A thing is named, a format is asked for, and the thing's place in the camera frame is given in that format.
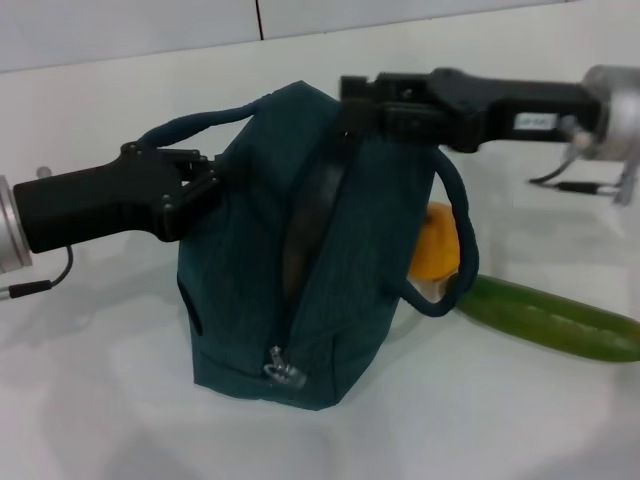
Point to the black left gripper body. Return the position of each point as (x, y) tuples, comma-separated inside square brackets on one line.
[(85, 205)]

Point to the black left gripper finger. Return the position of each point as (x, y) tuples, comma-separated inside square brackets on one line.
[(195, 205), (190, 165)]

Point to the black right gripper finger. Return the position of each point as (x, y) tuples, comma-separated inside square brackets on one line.
[(410, 125), (390, 90)]

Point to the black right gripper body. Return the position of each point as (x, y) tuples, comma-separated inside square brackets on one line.
[(500, 110)]

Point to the dark teal zip bag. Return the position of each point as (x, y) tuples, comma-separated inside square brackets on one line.
[(240, 260)]

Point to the yellow pear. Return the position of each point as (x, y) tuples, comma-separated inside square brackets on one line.
[(440, 245)]

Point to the green cucumber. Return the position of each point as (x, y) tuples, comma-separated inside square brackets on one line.
[(550, 320)]

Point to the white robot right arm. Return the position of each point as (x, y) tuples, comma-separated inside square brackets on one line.
[(620, 110)]

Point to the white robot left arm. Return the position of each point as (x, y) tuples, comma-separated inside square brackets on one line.
[(12, 230)]

